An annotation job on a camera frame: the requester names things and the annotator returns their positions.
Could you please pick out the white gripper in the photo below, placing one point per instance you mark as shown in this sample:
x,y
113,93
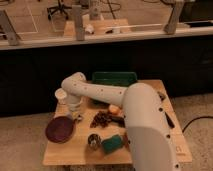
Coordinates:
x,y
74,106

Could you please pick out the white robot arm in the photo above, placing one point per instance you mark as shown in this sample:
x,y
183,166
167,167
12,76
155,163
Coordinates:
x,y
148,132

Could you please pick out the white paper cup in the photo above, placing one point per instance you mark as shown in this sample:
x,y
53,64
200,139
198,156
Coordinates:
x,y
61,96

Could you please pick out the dark red round plate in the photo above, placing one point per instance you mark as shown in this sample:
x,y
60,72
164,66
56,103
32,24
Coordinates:
x,y
59,129

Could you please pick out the orange fruit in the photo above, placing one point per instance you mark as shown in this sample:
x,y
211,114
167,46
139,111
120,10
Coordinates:
x,y
114,109

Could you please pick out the small metal cup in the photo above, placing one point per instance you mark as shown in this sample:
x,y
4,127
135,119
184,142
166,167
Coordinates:
x,y
94,141

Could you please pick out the green plastic bin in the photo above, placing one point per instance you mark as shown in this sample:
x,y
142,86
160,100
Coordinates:
x,y
124,79

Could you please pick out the green sponge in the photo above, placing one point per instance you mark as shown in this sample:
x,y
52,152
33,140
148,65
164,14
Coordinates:
x,y
112,144

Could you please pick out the black office chair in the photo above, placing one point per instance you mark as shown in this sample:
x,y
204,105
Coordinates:
x,y
61,7

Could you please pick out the black handled tool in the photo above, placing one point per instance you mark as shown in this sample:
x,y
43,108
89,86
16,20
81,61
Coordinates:
x,y
118,120

